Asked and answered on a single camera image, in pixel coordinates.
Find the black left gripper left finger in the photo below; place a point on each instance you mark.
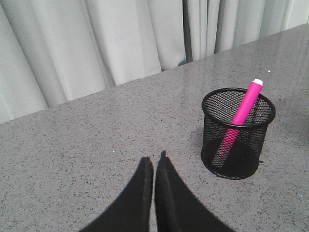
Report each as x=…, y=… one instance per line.
x=130, y=211

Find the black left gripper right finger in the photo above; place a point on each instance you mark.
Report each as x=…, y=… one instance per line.
x=176, y=207

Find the pink marker pen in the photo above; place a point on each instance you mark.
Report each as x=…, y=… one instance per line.
x=239, y=119

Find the black mesh pen cup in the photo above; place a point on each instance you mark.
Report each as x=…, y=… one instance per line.
x=219, y=108

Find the grey curtain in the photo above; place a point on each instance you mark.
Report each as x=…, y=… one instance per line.
x=55, y=51

